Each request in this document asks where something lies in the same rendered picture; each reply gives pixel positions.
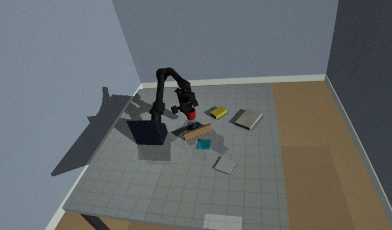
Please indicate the red cup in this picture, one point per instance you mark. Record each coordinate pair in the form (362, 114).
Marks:
(191, 114)

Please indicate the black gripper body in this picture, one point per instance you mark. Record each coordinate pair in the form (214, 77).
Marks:
(175, 109)

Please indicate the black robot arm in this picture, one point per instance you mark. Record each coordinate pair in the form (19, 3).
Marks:
(183, 94)

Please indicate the yellow rectangular block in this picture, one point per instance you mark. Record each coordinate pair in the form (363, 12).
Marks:
(217, 113)

